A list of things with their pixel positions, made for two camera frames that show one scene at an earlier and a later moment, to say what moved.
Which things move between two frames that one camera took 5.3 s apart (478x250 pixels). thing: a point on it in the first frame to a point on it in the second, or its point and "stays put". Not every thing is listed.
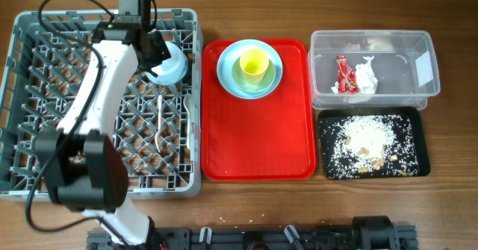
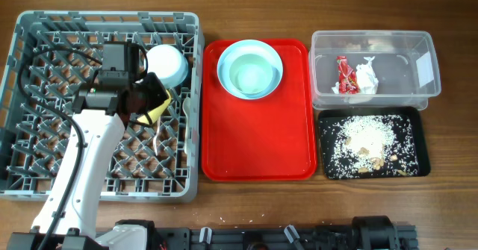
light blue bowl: (172, 70) stays put
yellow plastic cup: (254, 63) to (155, 113)
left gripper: (163, 53) to (159, 92)
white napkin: (367, 80) stays put
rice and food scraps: (379, 145) stays put
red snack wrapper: (347, 80) stays put
